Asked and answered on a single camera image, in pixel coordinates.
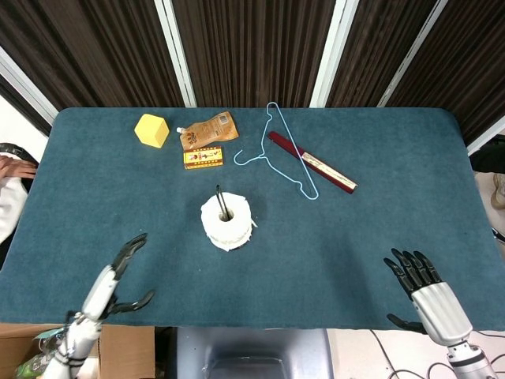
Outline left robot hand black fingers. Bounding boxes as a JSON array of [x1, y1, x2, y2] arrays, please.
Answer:
[[80, 232, 155, 323]]

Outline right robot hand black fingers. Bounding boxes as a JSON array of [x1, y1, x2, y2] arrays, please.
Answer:
[[383, 247, 474, 347]]

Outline white paper roll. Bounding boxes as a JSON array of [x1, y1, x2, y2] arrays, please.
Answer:
[[200, 192, 258, 251]]

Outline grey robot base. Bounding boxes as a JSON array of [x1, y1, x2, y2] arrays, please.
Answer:
[[175, 327, 335, 379]]

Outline brown cardboard box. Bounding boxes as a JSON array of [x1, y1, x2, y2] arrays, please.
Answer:
[[0, 322, 157, 379]]

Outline green plastic packaging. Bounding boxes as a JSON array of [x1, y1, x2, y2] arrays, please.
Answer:
[[15, 349, 54, 379]]

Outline beige shoe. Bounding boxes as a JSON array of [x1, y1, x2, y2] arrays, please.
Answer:
[[490, 173, 505, 209]]

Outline blue-green tablecloth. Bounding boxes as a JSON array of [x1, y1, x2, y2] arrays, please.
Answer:
[[0, 106, 505, 331]]

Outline bystander in white clothing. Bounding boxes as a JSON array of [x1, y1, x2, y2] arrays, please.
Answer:
[[0, 142, 39, 246]]

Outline black bag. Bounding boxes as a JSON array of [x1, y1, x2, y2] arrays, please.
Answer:
[[471, 135, 505, 174]]

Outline yellow hexagonal block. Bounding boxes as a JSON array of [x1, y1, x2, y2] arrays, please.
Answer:
[[133, 113, 170, 149]]

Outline yellow printed carton box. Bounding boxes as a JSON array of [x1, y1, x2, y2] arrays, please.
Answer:
[[182, 145, 226, 171]]

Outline dark red chopsticks package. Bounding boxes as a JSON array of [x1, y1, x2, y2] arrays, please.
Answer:
[[267, 130, 359, 195]]

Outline brown sauce pouch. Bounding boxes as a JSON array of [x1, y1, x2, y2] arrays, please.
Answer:
[[175, 111, 241, 151]]

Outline black floor cable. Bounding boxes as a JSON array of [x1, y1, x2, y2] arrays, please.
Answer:
[[368, 329, 449, 379]]

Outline black wire roll stand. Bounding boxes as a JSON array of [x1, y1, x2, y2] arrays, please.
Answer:
[[215, 184, 234, 220]]

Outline white partition frame post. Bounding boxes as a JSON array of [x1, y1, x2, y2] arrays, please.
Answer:
[[153, 0, 197, 108], [309, 0, 349, 108], [0, 46, 59, 126], [376, 0, 454, 108], [467, 115, 505, 157]]

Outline light blue wire hanger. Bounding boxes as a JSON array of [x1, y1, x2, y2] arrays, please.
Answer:
[[233, 101, 320, 201]]

